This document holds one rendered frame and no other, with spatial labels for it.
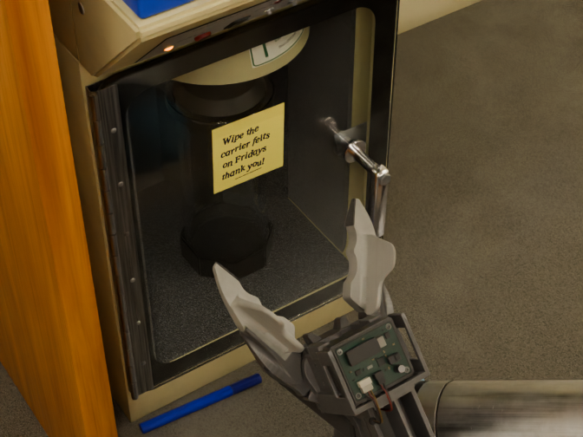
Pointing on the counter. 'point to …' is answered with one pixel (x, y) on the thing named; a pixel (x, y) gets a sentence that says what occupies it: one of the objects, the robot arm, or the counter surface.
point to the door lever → (357, 149)
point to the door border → (128, 303)
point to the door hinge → (107, 226)
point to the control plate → (213, 27)
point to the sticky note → (248, 147)
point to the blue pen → (199, 403)
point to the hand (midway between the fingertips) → (284, 234)
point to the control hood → (136, 29)
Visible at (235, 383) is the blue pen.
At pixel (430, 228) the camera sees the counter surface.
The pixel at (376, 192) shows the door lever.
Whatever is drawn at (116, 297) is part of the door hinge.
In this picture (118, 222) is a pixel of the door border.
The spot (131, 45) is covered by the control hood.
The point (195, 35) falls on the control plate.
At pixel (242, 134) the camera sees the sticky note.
